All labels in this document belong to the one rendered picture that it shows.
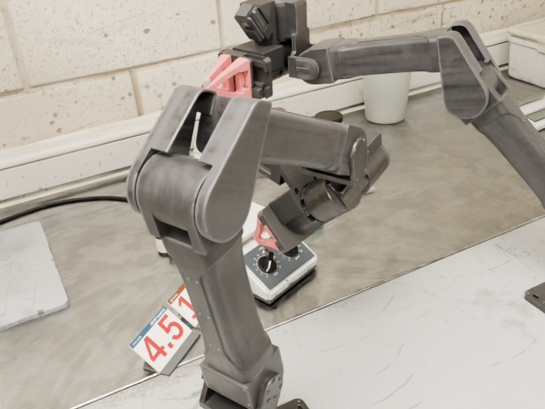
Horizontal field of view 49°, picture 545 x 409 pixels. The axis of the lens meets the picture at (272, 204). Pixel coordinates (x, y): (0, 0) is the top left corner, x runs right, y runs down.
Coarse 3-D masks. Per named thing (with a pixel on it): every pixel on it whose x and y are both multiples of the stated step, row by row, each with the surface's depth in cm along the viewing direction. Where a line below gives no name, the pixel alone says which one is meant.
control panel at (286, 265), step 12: (252, 252) 98; (264, 252) 99; (276, 252) 100; (300, 252) 101; (252, 264) 97; (288, 264) 99; (300, 264) 100; (264, 276) 96; (276, 276) 97; (288, 276) 98
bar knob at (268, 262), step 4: (272, 252) 97; (264, 256) 98; (268, 256) 96; (272, 256) 97; (260, 260) 97; (264, 260) 97; (268, 260) 96; (272, 260) 98; (260, 264) 97; (264, 264) 97; (268, 264) 96; (272, 264) 98; (276, 264) 98; (260, 268) 96; (264, 268) 96; (268, 268) 95; (272, 268) 97; (276, 268) 97; (264, 272) 96; (268, 272) 96; (272, 272) 97
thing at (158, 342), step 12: (168, 312) 91; (156, 324) 89; (168, 324) 90; (180, 324) 91; (144, 336) 87; (156, 336) 88; (168, 336) 89; (180, 336) 90; (144, 348) 86; (156, 348) 87; (168, 348) 88; (156, 360) 85
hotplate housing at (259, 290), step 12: (264, 228) 103; (252, 240) 100; (312, 252) 102; (312, 264) 102; (252, 276) 96; (300, 276) 100; (252, 288) 97; (264, 288) 95; (276, 288) 96; (288, 288) 99; (264, 300) 96
